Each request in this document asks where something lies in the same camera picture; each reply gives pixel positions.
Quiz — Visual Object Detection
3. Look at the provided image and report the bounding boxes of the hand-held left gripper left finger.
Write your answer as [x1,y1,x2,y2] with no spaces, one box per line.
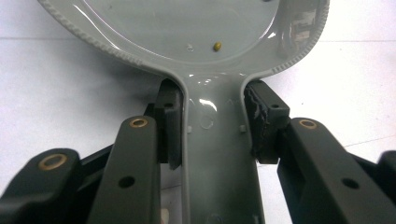
[144,77,185,172]

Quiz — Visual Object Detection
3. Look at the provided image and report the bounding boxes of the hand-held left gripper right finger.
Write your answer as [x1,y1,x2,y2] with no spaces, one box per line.
[244,79,291,165]

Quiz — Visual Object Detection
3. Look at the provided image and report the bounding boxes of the grey dustpan with orange edge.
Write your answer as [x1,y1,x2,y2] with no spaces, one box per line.
[36,0,331,224]

